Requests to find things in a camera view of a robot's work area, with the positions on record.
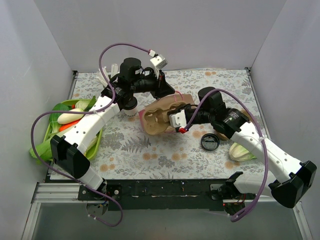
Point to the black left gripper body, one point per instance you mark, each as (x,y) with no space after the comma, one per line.
(161,83)

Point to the aluminium frame rail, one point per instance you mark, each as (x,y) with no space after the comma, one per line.
(63,193)

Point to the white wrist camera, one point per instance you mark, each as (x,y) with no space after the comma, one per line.
(178,121)
(158,61)

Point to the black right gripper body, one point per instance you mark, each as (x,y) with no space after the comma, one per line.
(189,113)

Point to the green white cabbage on table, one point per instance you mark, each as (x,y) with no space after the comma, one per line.
(238,153)

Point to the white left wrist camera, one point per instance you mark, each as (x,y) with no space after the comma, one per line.
(158,61)

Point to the orange carrot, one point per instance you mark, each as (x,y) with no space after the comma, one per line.
(68,125)

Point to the floral patterned table mat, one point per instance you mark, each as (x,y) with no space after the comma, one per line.
(126,151)

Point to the green bok choy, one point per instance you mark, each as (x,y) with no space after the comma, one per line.
(53,118)

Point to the long green napa cabbage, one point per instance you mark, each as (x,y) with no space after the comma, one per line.
(44,151)

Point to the green plastic tray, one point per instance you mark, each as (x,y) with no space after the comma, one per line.
(78,104)

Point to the brown cardboard cup carrier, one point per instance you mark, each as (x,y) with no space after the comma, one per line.
(231,122)

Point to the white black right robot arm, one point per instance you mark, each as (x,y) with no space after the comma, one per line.
(285,177)

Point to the kraft paper cakes bag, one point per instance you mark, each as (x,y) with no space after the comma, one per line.
(180,102)

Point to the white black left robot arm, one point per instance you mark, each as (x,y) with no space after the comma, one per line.
(68,150)

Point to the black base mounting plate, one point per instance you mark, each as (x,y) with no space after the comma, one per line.
(162,194)

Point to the white radish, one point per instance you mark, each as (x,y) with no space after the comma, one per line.
(66,118)

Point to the black plastic cup lid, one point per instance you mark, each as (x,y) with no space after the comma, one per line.
(132,104)

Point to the white paper coffee cup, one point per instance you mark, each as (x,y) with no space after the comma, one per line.
(131,113)

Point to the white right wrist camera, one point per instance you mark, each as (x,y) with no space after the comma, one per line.
(178,121)

